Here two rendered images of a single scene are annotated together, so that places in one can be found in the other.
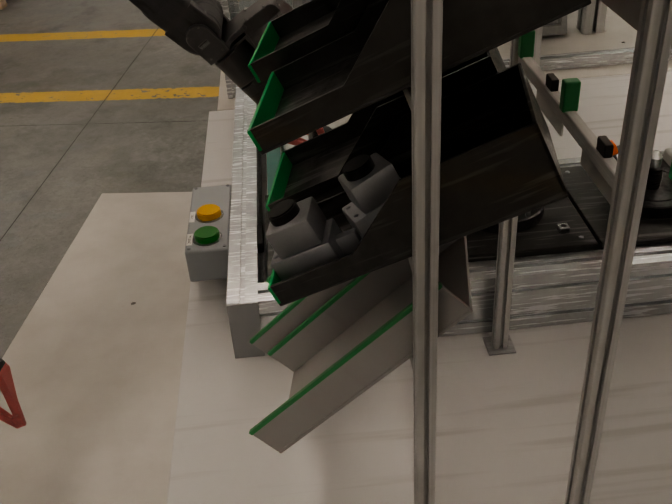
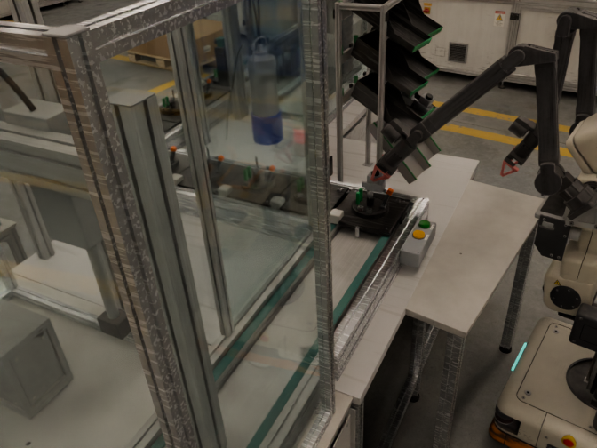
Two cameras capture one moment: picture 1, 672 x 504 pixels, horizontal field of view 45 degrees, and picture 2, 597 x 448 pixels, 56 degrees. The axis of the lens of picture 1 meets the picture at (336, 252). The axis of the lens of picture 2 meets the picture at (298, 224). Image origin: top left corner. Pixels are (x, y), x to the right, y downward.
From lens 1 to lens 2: 2.86 m
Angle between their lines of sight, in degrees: 106
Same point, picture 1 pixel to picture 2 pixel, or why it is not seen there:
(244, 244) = (409, 220)
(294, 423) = (430, 144)
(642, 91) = not seen: hidden behind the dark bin
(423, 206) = not seen: hidden behind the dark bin
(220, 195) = (408, 244)
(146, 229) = (444, 292)
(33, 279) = not seen: outside the picture
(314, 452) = (416, 191)
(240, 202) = (401, 237)
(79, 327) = (485, 251)
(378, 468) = (401, 184)
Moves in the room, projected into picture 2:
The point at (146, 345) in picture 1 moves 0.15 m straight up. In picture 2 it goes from (458, 235) to (463, 202)
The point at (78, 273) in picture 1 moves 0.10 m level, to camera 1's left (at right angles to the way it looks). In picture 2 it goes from (484, 277) to (514, 286)
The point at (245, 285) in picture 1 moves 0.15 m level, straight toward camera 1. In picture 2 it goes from (418, 203) to (426, 184)
